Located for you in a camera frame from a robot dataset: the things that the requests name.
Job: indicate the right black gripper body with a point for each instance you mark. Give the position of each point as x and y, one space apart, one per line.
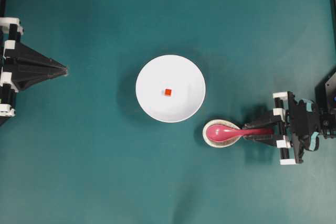
302 119

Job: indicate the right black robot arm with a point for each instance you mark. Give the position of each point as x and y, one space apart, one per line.
325 100

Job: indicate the small red block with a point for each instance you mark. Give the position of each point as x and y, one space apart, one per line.
168 92

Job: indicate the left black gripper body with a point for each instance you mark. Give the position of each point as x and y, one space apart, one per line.
13 28

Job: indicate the large white bowl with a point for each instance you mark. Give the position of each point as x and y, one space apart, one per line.
174 72

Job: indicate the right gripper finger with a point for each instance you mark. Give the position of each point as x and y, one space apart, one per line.
274 117
275 140

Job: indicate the small speckled dish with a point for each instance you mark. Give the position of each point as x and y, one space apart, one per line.
220 144

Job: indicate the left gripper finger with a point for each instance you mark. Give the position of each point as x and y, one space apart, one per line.
24 80
22 53

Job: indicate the pink ceramic spoon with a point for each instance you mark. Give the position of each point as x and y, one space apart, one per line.
220 133

